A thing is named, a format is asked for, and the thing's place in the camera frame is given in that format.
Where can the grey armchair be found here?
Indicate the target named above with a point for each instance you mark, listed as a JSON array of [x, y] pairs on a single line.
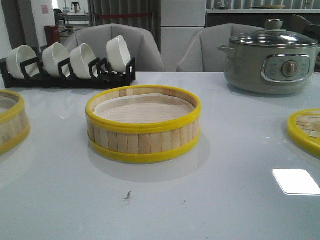
[[202, 54], [140, 42]]

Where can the glass pot lid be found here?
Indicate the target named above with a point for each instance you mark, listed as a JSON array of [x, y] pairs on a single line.
[[272, 35]]

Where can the grey armchair right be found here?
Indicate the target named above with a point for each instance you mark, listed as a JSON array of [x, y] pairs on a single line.
[[202, 54]]

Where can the white bowl right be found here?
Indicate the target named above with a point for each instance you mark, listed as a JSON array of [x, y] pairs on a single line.
[[118, 54]]

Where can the white bowl far left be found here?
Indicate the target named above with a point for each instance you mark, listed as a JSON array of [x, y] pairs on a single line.
[[16, 57]]

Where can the bamboo steamer tray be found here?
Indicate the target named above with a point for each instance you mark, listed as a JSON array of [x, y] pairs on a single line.
[[14, 122], [143, 142]]

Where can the grey-green electric cooking pot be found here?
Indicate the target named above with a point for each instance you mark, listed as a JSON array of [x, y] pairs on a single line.
[[269, 70]]

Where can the white bowl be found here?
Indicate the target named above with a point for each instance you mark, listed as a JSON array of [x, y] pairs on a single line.
[[80, 57], [51, 56], [16, 57], [118, 54]]

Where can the white steamer cloth liner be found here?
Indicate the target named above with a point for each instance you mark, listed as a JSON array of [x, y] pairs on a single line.
[[143, 109]]

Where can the grey armchair left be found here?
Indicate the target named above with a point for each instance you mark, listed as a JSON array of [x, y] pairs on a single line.
[[140, 42]]

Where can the red bin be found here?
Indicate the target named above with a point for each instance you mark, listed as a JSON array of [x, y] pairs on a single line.
[[52, 34]]

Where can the white cabinet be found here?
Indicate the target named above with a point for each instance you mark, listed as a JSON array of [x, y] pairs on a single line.
[[179, 20]]

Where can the black bowl rack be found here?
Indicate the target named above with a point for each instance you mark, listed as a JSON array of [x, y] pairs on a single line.
[[101, 75]]

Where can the woven bamboo steamer lid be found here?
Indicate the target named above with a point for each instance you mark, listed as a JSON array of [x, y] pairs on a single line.
[[303, 127]]

